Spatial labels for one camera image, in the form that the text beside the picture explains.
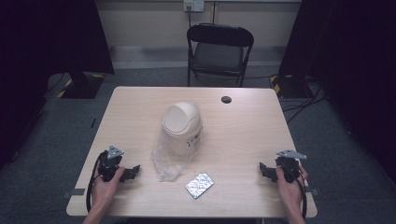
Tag dark curtain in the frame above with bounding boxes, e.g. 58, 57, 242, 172
0, 0, 116, 171
277, 0, 396, 185

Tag white wall socket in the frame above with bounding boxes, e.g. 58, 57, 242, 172
182, 0, 205, 13

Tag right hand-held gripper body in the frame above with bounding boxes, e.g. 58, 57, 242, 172
275, 148, 308, 183

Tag beige swing-lid trash can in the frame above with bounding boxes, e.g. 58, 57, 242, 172
161, 101, 204, 157

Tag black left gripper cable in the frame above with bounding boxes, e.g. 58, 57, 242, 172
85, 157, 102, 213

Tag silver foil blister pack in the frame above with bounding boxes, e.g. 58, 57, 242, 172
184, 171, 216, 201

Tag black floor cables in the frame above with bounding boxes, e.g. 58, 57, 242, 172
280, 83, 328, 125

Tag black folding chair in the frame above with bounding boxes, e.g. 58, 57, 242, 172
186, 22, 255, 89

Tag person's left hand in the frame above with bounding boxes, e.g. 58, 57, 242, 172
91, 163, 126, 213

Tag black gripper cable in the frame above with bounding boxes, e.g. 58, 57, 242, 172
290, 169, 308, 219
85, 157, 102, 213

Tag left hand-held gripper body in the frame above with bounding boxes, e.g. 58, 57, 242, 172
97, 145, 125, 183

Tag black stand base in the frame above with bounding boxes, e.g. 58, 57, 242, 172
56, 69, 106, 100
269, 74, 314, 100

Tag person's right hand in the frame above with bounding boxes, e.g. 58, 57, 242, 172
275, 163, 309, 217

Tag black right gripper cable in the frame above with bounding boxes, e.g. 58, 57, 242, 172
290, 169, 308, 219

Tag clear plastic bag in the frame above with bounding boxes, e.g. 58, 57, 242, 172
150, 101, 204, 183

